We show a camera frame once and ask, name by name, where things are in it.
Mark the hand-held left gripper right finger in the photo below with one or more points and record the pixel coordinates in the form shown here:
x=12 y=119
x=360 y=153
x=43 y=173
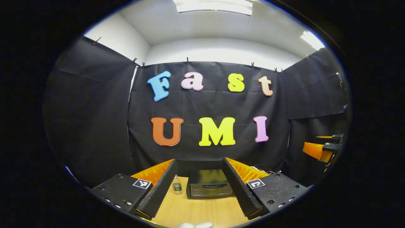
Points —
x=240 y=190

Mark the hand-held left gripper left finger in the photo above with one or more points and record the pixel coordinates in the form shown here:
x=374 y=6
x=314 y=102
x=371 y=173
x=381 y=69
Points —
x=158 y=191

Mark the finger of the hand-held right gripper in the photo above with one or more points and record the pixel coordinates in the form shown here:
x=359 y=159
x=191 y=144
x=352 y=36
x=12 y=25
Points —
x=316 y=151
x=332 y=138

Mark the black electric oven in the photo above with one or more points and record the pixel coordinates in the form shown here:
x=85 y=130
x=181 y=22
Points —
x=208 y=185

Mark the clear plastic water bottle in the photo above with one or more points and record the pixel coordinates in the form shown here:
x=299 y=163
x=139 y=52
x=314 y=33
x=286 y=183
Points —
x=177 y=186

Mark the small ceiling light panel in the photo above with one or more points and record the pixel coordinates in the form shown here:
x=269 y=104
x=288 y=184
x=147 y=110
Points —
x=312 y=39

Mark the black backdrop cloth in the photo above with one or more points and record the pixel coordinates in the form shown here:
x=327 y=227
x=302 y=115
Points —
x=95 y=120

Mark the large ceiling light panel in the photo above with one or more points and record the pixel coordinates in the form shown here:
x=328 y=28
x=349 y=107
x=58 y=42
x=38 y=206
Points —
x=215 y=6

